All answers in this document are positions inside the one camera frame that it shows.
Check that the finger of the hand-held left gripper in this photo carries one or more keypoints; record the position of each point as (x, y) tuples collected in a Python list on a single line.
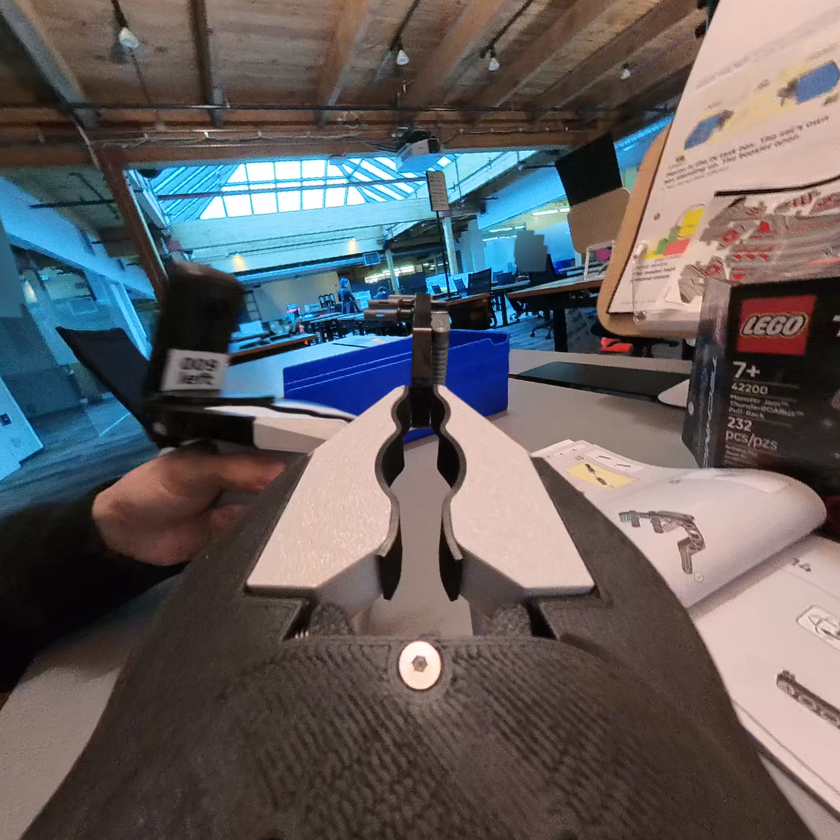
[(289, 433)]

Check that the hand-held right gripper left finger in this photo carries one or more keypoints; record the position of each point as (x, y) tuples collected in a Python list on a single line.
[(328, 512)]

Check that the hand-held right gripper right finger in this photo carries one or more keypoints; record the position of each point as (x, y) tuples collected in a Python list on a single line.
[(518, 518)]

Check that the black toy brick assembly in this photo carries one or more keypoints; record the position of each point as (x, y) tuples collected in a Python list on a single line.
[(423, 348)]

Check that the person's left forearm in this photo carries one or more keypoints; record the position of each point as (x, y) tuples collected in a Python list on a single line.
[(46, 577)]

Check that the black desk mat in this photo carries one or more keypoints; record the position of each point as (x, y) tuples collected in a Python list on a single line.
[(590, 379)]

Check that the person's left hand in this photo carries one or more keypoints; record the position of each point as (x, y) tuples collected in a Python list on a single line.
[(164, 505)]

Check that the blue plastic bin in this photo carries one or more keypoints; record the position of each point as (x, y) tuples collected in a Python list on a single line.
[(367, 377)]

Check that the white instruction booklet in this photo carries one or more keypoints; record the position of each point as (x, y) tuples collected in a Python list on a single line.
[(741, 518)]

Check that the wooden background table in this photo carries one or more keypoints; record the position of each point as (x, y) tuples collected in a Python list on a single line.
[(558, 287)]

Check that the sign on pole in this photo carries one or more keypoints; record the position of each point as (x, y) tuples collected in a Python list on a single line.
[(438, 190)]

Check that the white ceiling projector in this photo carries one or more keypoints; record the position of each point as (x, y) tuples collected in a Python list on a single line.
[(417, 154)]

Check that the black toy brick box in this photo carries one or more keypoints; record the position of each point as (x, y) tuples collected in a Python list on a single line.
[(774, 407)]

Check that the wooden clipboard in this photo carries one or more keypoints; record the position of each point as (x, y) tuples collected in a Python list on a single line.
[(630, 262)]

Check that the black and tan panel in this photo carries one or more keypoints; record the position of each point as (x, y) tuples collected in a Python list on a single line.
[(587, 170)]

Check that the printed instruction sheet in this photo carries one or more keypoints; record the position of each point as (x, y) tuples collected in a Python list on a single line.
[(754, 98)]

